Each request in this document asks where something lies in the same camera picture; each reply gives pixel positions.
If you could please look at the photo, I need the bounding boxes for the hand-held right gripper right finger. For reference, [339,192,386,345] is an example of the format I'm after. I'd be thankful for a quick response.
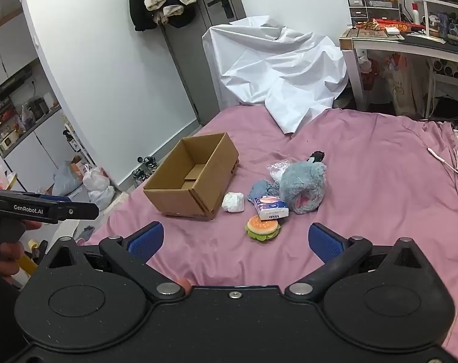
[285,222,436,304]

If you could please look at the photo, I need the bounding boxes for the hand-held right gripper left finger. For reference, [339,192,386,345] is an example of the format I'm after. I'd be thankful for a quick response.
[38,222,190,304]

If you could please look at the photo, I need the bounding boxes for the fluffy blue plush slipper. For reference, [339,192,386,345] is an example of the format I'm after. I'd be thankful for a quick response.
[279,161,327,215]

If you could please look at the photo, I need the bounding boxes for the hamburger plush toy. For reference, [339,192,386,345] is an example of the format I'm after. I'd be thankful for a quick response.
[245,215,282,241]

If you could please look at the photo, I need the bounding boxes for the blue white tissue pack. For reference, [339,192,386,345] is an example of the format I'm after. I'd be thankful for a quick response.
[253,195,290,221]

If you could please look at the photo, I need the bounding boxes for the blue knitted cloth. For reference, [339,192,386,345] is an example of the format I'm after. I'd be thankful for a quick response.
[247,179,281,202]

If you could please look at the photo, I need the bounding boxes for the brown cardboard box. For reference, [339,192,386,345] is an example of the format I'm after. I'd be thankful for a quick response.
[143,132,240,221]

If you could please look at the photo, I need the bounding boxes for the white cloth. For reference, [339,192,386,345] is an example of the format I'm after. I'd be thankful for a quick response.
[221,191,246,213]

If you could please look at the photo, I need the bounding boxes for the person's left hand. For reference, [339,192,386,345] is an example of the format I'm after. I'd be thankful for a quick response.
[0,219,43,277]

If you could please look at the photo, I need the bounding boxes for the grey plastic bag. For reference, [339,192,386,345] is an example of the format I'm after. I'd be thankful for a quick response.
[53,161,84,197]

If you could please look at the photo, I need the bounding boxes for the white plastic bag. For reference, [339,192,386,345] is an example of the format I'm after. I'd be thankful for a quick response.
[82,164,116,212]

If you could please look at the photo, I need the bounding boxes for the grey sneaker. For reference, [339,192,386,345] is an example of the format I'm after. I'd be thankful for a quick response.
[132,168,150,187]
[137,155,160,172]

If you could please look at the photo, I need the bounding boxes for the pink bed sheet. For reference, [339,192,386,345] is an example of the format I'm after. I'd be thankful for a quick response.
[76,105,458,363]

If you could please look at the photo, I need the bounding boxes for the clear plastic bag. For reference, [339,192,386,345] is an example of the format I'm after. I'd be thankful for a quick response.
[267,159,291,182]

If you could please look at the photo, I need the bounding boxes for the white arched cabinet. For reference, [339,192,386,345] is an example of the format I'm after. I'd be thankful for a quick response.
[0,0,98,194]

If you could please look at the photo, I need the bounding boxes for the grey door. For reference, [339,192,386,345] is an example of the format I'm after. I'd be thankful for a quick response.
[159,0,247,128]

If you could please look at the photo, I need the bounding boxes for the white cover sheet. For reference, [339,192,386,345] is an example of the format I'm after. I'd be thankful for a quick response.
[202,16,348,136]

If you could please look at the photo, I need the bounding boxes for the white desk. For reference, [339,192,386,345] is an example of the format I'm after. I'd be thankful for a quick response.
[339,28,458,120]

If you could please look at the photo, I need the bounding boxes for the red packets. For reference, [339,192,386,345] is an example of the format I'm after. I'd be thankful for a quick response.
[355,19,426,31]

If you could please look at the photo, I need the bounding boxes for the grey drawer organizer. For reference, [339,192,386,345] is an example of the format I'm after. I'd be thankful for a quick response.
[344,0,401,28]

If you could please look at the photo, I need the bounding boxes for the white desk riser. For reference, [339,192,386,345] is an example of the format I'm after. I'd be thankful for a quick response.
[422,0,458,39]

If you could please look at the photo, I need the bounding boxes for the white cable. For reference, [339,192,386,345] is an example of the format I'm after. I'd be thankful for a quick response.
[427,147,458,183]

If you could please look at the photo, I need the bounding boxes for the black door handle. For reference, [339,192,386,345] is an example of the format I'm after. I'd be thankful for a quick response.
[207,0,236,19]

